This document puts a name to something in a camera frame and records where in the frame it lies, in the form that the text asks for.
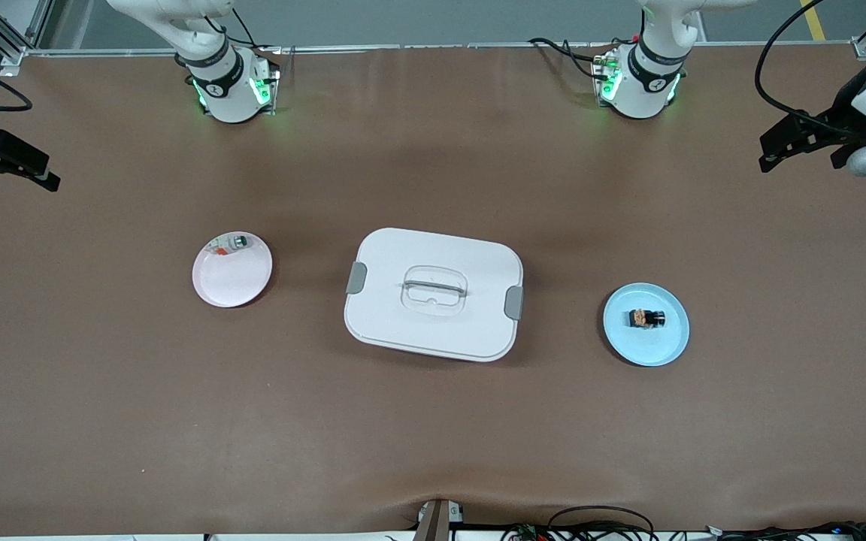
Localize white lidded storage box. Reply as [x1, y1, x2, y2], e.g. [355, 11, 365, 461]
[344, 228, 525, 363]

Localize pink round plate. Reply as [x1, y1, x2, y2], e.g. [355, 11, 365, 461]
[192, 231, 274, 309]

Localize light blue round plate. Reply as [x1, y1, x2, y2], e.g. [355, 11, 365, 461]
[603, 283, 691, 367]

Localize brown table mat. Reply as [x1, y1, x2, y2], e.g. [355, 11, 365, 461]
[0, 44, 866, 536]

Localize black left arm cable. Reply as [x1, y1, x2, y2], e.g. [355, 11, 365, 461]
[755, 0, 866, 140]

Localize silver table edge rail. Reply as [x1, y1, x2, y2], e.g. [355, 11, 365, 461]
[27, 44, 855, 55]

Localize black cable bundle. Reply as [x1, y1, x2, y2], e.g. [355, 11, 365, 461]
[707, 521, 866, 541]

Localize black looped cable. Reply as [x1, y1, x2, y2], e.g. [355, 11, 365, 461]
[548, 505, 657, 541]

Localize metal table edge bracket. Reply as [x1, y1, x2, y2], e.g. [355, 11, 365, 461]
[414, 500, 465, 541]

